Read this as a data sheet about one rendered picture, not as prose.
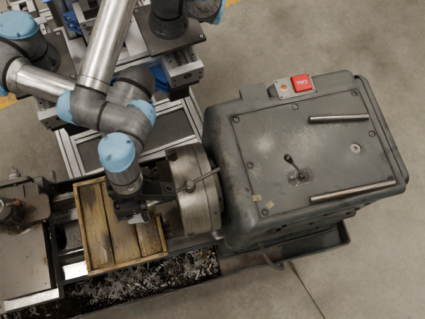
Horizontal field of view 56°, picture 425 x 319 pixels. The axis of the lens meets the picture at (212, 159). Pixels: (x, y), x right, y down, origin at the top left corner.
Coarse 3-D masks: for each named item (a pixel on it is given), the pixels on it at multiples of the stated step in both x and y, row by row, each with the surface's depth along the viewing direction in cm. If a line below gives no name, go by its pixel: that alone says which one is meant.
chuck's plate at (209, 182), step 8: (192, 144) 137; (200, 144) 136; (200, 152) 132; (200, 160) 129; (208, 160) 130; (200, 168) 128; (208, 168) 128; (208, 184) 127; (208, 192) 127; (216, 192) 127; (208, 200) 127; (216, 200) 127; (216, 208) 128; (216, 216) 130; (216, 224) 133
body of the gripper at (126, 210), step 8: (112, 192) 96; (136, 192) 96; (112, 200) 101; (120, 200) 99; (128, 200) 101; (136, 200) 102; (120, 208) 100; (128, 208) 100; (136, 208) 101; (144, 208) 102; (120, 216) 104; (128, 216) 104
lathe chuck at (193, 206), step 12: (180, 156) 131; (192, 156) 131; (180, 168) 128; (192, 168) 128; (180, 180) 126; (180, 192) 125; (192, 192) 126; (204, 192) 126; (180, 204) 126; (192, 204) 126; (204, 204) 127; (192, 216) 128; (204, 216) 129; (192, 228) 131; (204, 228) 133
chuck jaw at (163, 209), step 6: (162, 204) 137; (168, 204) 137; (174, 204) 137; (156, 210) 136; (162, 210) 136; (168, 210) 136; (174, 210) 136; (156, 216) 139; (168, 216) 135; (174, 216) 135; (180, 216) 136; (168, 222) 138; (174, 222) 135; (180, 222) 135; (174, 228) 134; (180, 228) 134
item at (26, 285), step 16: (0, 192) 149; (16, 192) 148; (32, 192) 150; (0, 240) 143; (16, 240) 143; (32, 240) 143; (0, 256) 141; (16, 256) 141; (32, 256) 141; (48, 256) 145; (0, 272) 139; (16, 272) 139; (32, 272) 140; (48, 272) 140; (16, 288) 138; (32, 288) 138; (48, 288) 138
